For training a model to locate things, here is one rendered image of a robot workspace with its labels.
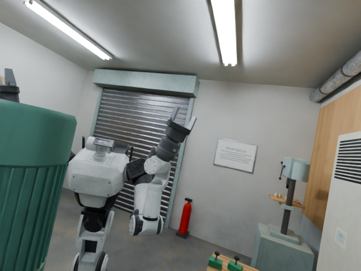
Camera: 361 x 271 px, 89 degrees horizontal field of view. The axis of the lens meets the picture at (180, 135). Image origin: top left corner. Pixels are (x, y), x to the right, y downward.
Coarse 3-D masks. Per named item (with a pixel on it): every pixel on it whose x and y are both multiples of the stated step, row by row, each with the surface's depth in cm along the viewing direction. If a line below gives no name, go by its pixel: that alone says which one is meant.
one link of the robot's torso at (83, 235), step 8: (112, 216) 111; (80, 224) 105; (80, 232) 106; (88, 232) 111; (96, 232) 113; (104, 232) 106; (80, 240) 105; (88, 240) 110; (96, 240) 106; (104, 240) 107; (80, 248) 106; (88, 248) 113; (96, 248) 107; (80, 256) 108; (88, 256) 112; (96, 256) 108; (104, 256) 119; (80, 264) 110; (88, 264) 110; (96, 264) 111
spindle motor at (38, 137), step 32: (0, 128) 25; (32, 128) 27; (64, 128) 32; (0, 160) 25; (32, 160) 28; (64, 160) 33; (0, 192) 26; (32, 192) 28; (0, 224) 26; (32, 224) 30; (0, 256) 26; (32, 256) 31
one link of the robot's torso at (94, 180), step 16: (80, 160) 87; (96, 160) 89; (112, 160) 93; (128, 160) 101; (80, 176) 85; (96, 176) 86; (112, 176) 87; (128, 176) 95; (80, 192) 89; (96, 192) 90; (112, 192) 90; (96, 208) 96
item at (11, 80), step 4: (4, 68) 66; (8, 68) 66; (4, 72) 66; (8, 72) 66; (12, 72) 67; (4, 76) 66; (8, 76) 66; (12, 76) 67; (4, 80) 66; (8, 80) 66; (12, 80) 67; (8, 84) 66; (12, 84) 67; (16, 84) 68
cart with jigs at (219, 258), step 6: (216, 252) 156; (210, 258) 157; (216, 258) 156; (222, 258) 169; (228, 258) 171; (234, 258) 155; (210, 264) 154; (216, 264) 152; (222, 264) 160; (228, 264) 155; (234, 264) 155; (240, 264) 166; (210, 270) 148; (216, 270) 150; (222, 270) 152; (228, 270) 153; (234, 270) 151; (240, 270) 149; (246, 270) 158; (252, 270) 160; (258, 270) 162
